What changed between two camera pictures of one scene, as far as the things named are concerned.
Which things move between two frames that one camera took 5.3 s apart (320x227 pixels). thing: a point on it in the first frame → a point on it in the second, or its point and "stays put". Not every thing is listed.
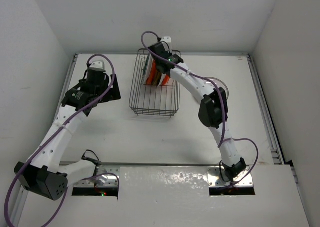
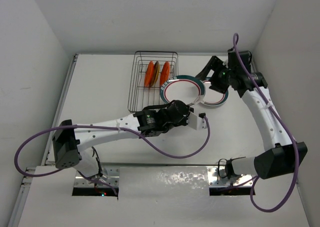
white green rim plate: (148, 68) → (185, 88)
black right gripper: (170, 54) → (215, 63)
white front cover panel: (176, 196) stays put
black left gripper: (113, 95) → (184, 120)
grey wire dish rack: (150, 100) stays put
